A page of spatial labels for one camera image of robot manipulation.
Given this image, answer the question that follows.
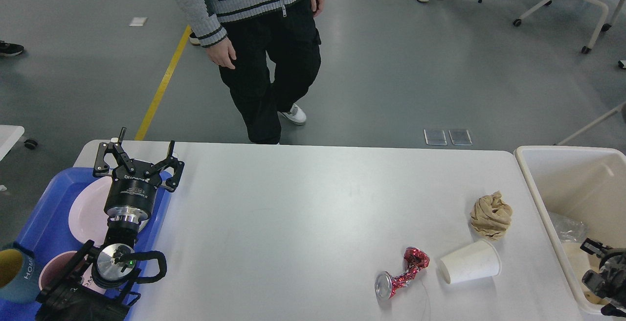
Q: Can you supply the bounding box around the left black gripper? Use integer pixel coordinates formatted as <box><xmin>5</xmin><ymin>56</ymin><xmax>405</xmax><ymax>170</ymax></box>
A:
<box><xmin>92</xmin><ymin>128</ymin><xmax>185</xmax><ymax>224</ymax></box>

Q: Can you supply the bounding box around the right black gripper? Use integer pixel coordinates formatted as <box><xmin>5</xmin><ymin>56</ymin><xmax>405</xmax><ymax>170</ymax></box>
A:
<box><xmin>581</xmin><ymin>238</ymin><xmax>626</xmax><ymax>318</ymax></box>

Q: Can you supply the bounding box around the large foil sheet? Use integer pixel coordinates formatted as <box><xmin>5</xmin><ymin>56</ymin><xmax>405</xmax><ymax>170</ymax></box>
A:
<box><xmin>548</xmin><ymin>211</ymin><xmax>589</xmax><ymax>244</ymax></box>

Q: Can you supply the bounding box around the pink plate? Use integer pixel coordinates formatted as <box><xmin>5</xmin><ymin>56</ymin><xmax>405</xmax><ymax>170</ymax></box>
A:
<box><xmin>68</xmin><ymin>176</ymin><xmax>142</xmax><ymax>247</ymax></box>

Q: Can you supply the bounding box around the pink mug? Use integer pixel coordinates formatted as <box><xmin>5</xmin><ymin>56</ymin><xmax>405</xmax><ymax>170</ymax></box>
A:
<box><xmin>39</xmin><ymin>251</ymin><xmax>106</xmax><ymax>294</ymax></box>

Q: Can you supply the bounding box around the dark teal mug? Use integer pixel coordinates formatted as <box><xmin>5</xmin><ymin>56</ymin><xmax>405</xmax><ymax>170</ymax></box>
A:
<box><xmin>0</xmin><ymin>242</ymin><xmax>44</xmax><ymax>304</ymax></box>

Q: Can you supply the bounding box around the white paper cup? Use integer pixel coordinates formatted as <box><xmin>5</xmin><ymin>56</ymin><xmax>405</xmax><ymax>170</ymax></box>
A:
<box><xmin>561</xmin><ymin>242</ymin><xmax>607</xmax><ymax>305</ymax></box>
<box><xmin>438</xmin><ymin>239</ymin><xmax>502</xmax><ymax>284</ymax></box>

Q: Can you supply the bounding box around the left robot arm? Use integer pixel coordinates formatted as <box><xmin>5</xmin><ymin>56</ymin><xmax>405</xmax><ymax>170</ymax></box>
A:
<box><xmin>34</xmin><ymin>128</ymin><xmax>185</xmax><ymax>321</ymax></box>

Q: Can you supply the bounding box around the beige plastic bin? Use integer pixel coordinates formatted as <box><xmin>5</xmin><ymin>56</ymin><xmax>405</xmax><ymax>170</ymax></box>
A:
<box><xmin>514</xmin><ymin>146</ymin><xmax>626</xmax><ymax>321</ymax></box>

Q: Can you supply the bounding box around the blue plastic tray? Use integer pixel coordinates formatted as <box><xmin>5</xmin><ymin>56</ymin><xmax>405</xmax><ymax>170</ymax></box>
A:
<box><xmin>0</xmin><ymin>167</ymin><xmax>172</xmax><ymax>321</ymax></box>

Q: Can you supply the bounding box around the lying white paper cup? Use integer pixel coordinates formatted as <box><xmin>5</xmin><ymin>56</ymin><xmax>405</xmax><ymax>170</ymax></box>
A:
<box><xmin>438</xmin><ymin>239</ymin><xmax>502</xmax><ymax>284</ymax></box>

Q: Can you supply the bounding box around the crumpled brown paper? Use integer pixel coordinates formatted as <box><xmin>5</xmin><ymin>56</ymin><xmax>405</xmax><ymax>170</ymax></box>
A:
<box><xmin>470</xmin><ymin>191</ymin><xmax>514</xmax><ymax>242</ymax></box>

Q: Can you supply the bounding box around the white side table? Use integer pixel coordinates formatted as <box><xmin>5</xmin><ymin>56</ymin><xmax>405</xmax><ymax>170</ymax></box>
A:
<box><xmin>0</xmin><ymin>125</ymin><xmax>25</xmax><ymax>160</ymax></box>

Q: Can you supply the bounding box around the person in blue jeans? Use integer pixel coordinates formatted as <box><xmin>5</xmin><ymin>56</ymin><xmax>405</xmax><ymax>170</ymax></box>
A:
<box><xmin>188</xmin><ymin>31</ymin><xmax>201</xmax><ymax>46</ymax></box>

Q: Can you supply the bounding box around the person in dark trousers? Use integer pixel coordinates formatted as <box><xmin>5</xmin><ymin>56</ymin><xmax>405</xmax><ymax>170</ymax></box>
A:
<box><xmin>0</xmin><ymin>40</ymin><xmax>25</xmax><ymax>57</ymax></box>

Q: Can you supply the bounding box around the person in grey sweater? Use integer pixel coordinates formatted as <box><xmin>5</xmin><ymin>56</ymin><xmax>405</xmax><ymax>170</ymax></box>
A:
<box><xmin>175</xmin><ymin>0</ymin><xmax>326</xmax><ymax>145</ymax></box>

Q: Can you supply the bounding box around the right floor plate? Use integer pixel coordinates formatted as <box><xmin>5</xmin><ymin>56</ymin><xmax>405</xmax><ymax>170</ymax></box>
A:
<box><xmin>448</xmin><ymin>129</ymin><xmax>472</xmax><ymax>146</ymax></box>

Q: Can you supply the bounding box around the floor plate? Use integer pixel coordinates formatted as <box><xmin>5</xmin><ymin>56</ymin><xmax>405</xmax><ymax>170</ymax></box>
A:
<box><xmin>424</xmin><ymin>129</ymin><xmax>447</xmax><ymax>146</ymax></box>
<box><xmin>448</xmin><ymin>129</ymin><xmax>472</xmax><ymax>146</ymax></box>

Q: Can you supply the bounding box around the crushed red can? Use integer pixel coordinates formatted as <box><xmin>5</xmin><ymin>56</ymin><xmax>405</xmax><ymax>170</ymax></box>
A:
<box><xmin>374</xmin><ymin>247</ymin><xmax>431</xmax><ymax>299</ymax></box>

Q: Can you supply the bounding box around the left floor plate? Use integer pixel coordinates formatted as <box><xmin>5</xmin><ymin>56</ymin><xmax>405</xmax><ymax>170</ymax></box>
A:
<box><xmin>424</xmin><ymin>129</ymin><xmax>447</xmax><ymax>146</ymax></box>

